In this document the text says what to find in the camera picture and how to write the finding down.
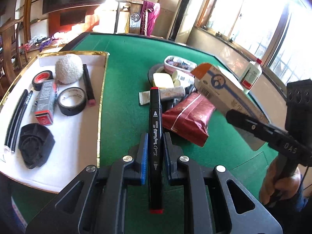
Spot window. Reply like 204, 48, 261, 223
195, 0, 312, 83

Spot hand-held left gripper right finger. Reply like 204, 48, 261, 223
163, 132, 283, 234

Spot black tape roll red core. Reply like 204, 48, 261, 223
32, 70, 54, 91

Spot large white bottle red cap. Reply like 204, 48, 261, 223
238, 58, 263, 95

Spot floral hand cream tube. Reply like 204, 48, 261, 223
139, 85, 194, 106

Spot wooden armchair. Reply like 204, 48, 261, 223
0, 17, 32, 86

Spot red television cabinet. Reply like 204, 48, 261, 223
48, 5, 101, 34

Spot round grey table centre disc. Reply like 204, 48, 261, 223
148, 63, 168, 83

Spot wall shelf unit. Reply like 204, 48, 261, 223
13, 0, 49, 39

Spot wooden chair with emblem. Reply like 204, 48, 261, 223
116, 0, 162, 36

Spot white fuzzy ball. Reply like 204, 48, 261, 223
55, 54, 84, 84

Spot red snack packet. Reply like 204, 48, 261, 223
161, 92, 216, 148

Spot gold-edged white tray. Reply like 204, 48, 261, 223
0, 51, 109, 194

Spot white bottle green label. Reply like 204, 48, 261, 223
172, 69, 195, 86

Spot person's right forearm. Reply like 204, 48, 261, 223
291, 183, 311, 215

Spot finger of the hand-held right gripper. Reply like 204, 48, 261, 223
225, 109, 288, 142

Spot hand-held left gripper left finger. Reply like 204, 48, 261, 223
26, 133, 149, 234

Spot pink cartoon pencil case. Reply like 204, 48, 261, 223
163, 55, 197, 74

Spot black marker red caps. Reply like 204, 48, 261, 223
148, 87, 164, 214

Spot blue and white carton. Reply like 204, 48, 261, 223
191, 63, 270, 152

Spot pile of small trinkets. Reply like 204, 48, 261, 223
23, 32, 67, 50

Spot person's right hand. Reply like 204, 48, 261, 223
259, 160, 303, 205

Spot purple cloth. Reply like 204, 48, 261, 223
139, 0, 161, 36

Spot grey box red end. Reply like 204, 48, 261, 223
34, 79, 58, 126

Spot black square fan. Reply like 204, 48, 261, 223
19, 123, 55, 169

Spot tall standing air conditioner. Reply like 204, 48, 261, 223
168, 0, 195, 41

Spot black marker pink cap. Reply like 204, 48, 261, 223
82, 64, 96, 107

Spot black marker white cap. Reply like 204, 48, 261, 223
4, 89, 29, 153

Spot black tape roll white core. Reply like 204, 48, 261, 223
58, 87, 87, 116

